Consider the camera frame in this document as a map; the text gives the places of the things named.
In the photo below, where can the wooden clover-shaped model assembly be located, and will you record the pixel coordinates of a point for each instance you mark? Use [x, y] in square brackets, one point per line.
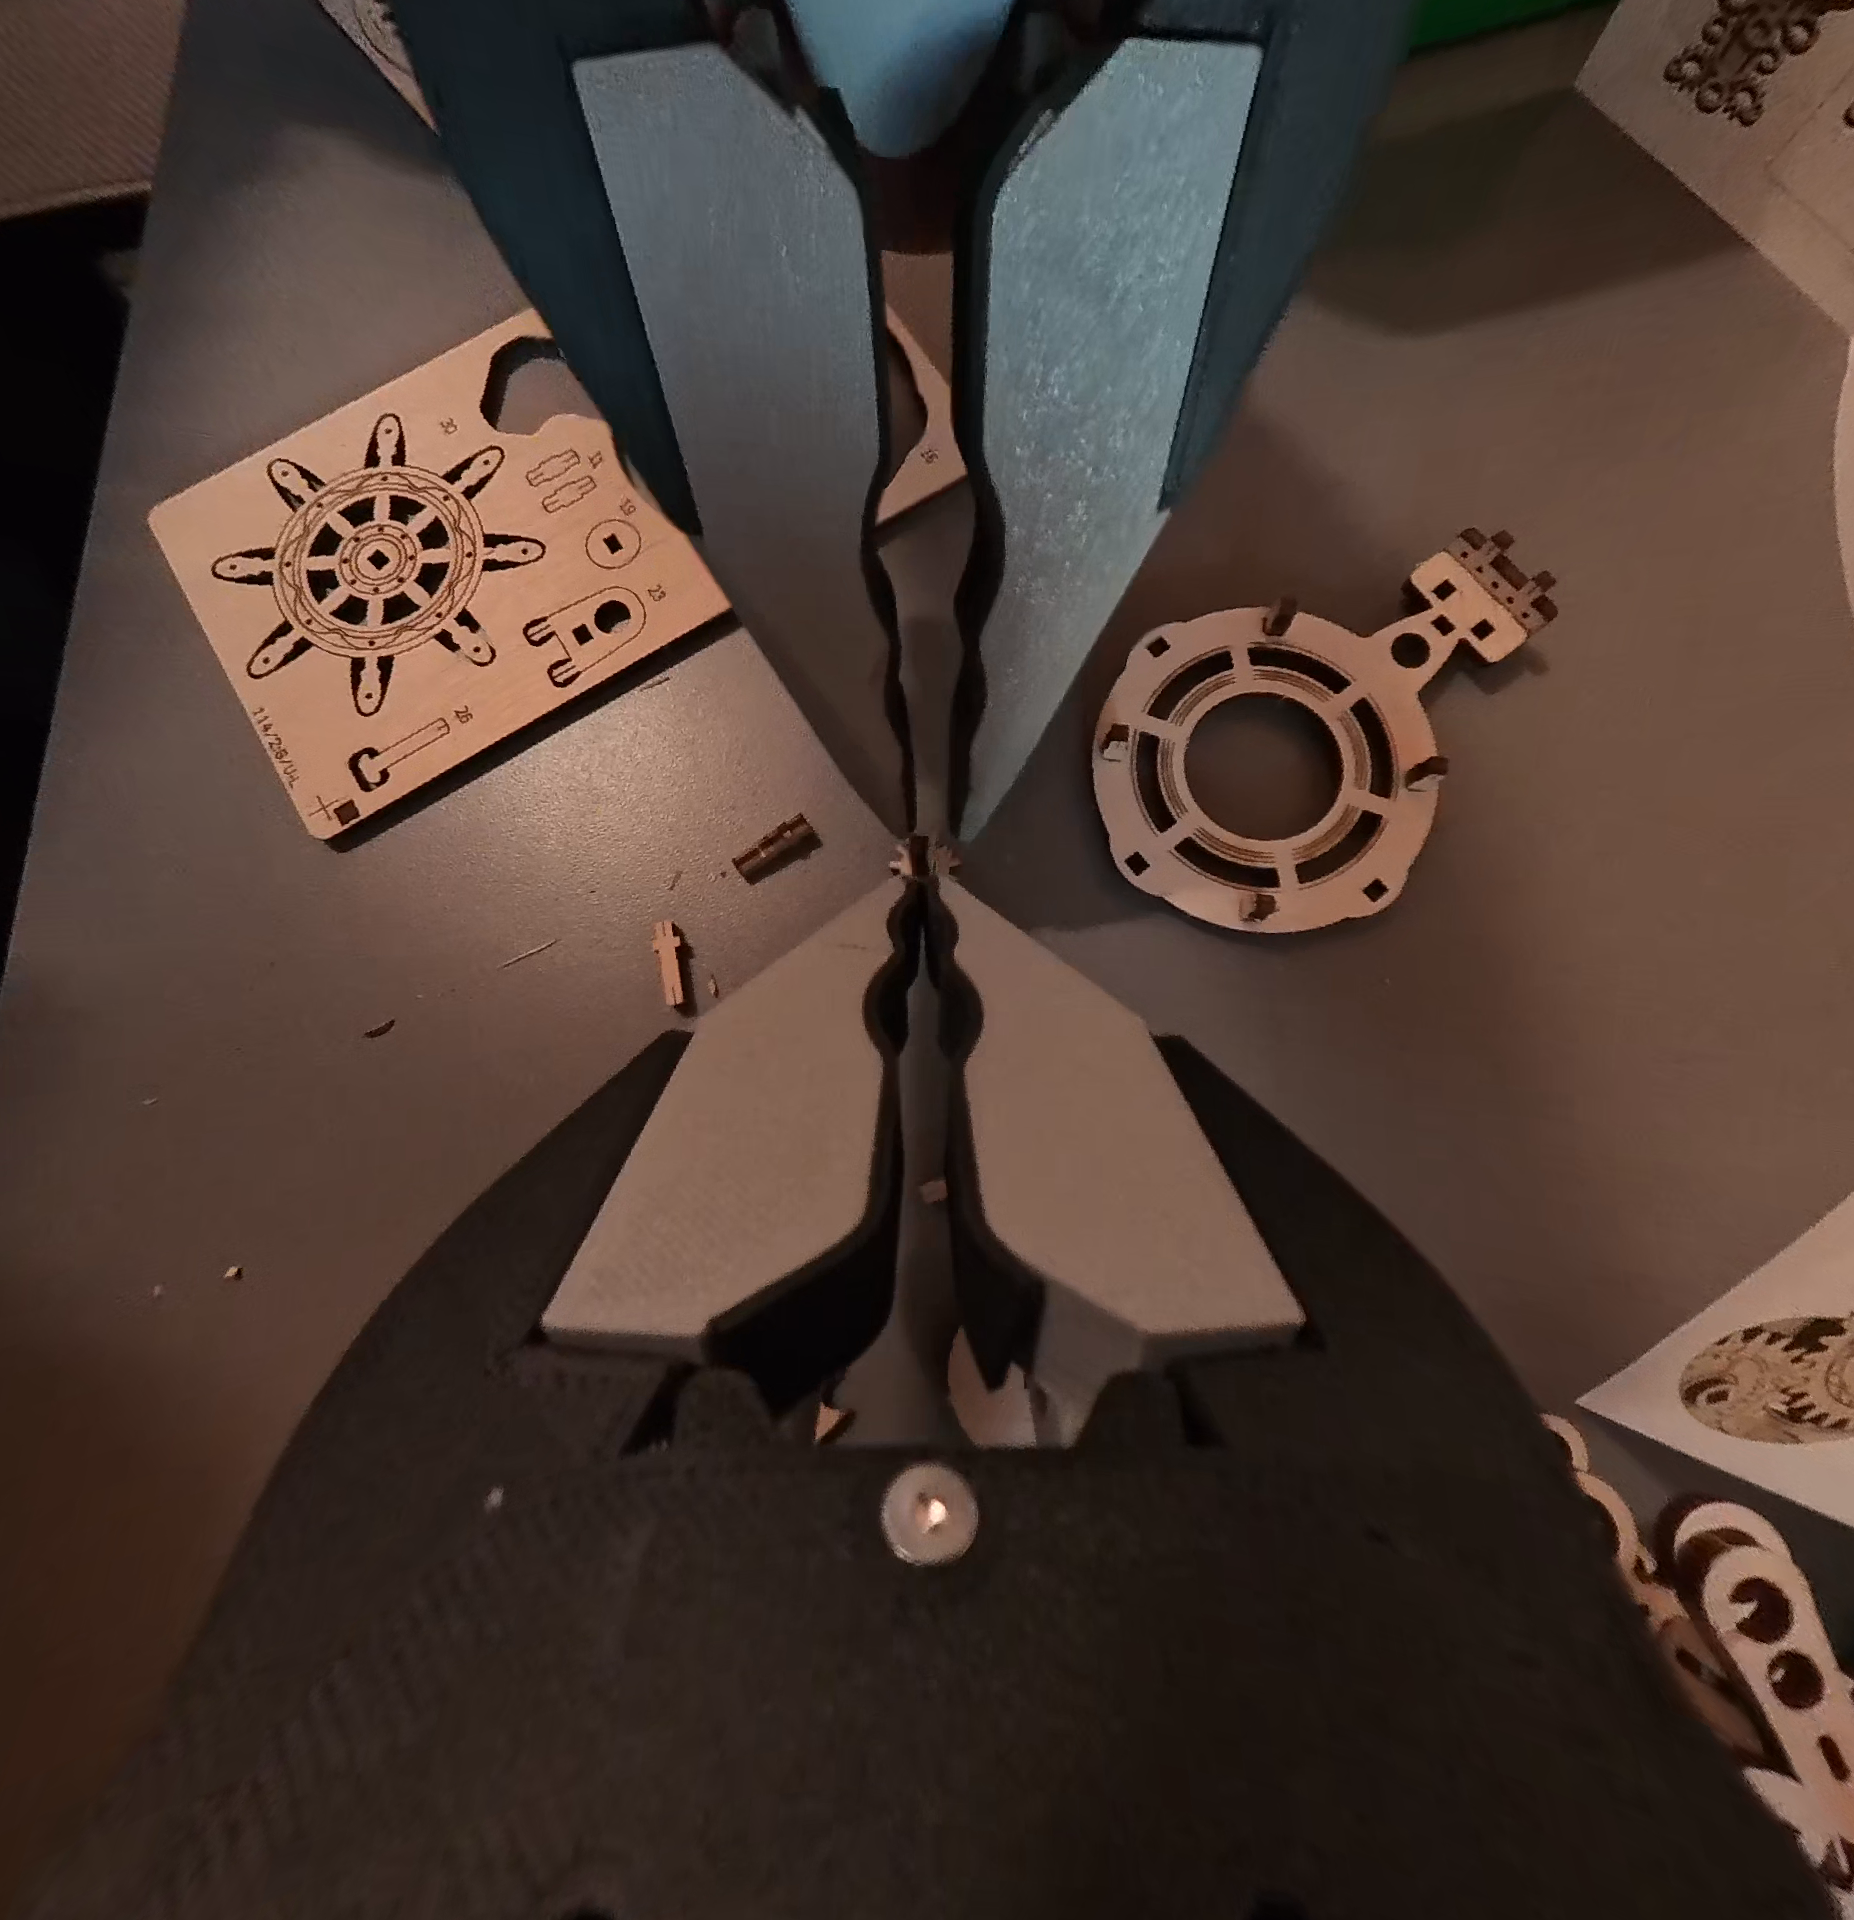
[1753, 1620]

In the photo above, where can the wooden sheet with ship wheel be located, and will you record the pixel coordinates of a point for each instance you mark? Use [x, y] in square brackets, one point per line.
[494, 705]

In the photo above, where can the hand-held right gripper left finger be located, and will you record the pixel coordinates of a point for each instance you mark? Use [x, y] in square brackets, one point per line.
[719, 1186]

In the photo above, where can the green plastic bin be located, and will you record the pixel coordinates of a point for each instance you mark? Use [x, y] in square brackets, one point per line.
[1483, 23]

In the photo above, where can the small pale wooden peg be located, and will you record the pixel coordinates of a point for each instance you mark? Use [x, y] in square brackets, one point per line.
[682, 966]

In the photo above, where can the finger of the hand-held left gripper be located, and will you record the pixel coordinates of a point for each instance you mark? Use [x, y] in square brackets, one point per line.
[747, 332]
[1109, 332]

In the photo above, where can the small dark wooden piece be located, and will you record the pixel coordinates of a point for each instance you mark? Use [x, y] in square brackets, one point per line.
[775, 849]

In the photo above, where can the folded paper instruction sheet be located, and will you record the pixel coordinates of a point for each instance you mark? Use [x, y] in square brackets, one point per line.
[1661, 152]

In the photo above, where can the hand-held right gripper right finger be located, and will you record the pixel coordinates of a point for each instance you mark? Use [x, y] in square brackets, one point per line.
[1122, 1186]

